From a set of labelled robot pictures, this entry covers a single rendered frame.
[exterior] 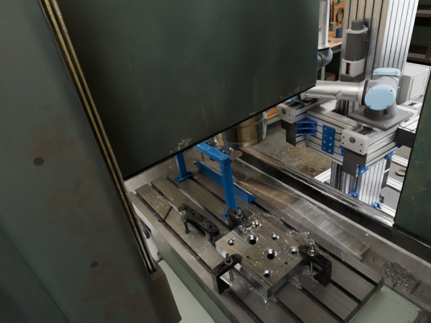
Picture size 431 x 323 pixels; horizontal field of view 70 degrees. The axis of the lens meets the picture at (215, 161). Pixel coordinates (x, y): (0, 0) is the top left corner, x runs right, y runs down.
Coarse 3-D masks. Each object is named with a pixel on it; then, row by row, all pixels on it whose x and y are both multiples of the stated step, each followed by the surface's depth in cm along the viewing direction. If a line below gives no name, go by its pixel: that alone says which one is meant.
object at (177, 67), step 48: (96, 0) 48; (144, 0) 52; (192, 0) 57; (240, 0) 63; (288, 0) 71; (96, 48) 50; (144, 48) 55; (192, 48) 61; (240, 48) 68; (288, 48) 77; (96, 96) 53; (144, 96) 58; (192, 96) 65; (240, 96) 73; (288, 96) 84; (144, 144) 62; (192, 144) 70
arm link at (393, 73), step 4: (380, 68) 149; (384, 68) 149; (388, 68) 148; (392, 68) 147; (376, 72) 145; (380, 72) 143; (384, 72) 142; (388, 72) 141; (392, 72) 141; (396, 72) 141; (400, 72) 143; (376, 76) 145; (380, 76) 142; (388, 76) 141; (392, 76) 142; (396, 76) 142; (396, 80) 142
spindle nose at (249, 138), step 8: (264, 112) 88; (248, 120) 85; (256, 120) 86; (264, 120) 89; (232, 128) 87; (240, 128) 86; (248, 128) 86; (256, 128) 88; (264, 128) 91; (216, 136) 93; (224, 136) 89; (232, 136) 88; (240, 136) 88; (248, 136) 88; (256, 136) 89; (264, 136) 92; (224, 144) 92; (232, 144) 90; (240, 144) 89; (248, 144) 89
